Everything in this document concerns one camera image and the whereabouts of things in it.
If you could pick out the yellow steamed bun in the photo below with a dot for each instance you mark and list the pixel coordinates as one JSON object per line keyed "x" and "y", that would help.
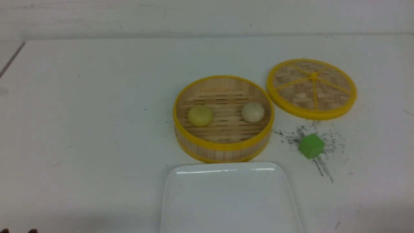
{"x": 200, "y": 115}

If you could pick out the white steamed bun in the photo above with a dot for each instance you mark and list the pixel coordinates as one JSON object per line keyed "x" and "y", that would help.
{"x": 253, "y": 112}

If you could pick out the white rectangular plate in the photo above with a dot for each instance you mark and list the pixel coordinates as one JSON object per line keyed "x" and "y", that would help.
{"x": 242, "y": 197}

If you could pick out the bamboo steamer basket yellow rim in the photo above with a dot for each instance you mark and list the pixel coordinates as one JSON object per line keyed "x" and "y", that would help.
{"x": 228, "y": 138}

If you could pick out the bamboo steamer lid yellow rim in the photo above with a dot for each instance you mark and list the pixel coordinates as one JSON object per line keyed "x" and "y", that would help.
{"x": 311, "y": 89}

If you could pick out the green cube block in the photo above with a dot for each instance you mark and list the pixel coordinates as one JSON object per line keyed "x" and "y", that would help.
{"x": 311, "y": 146}

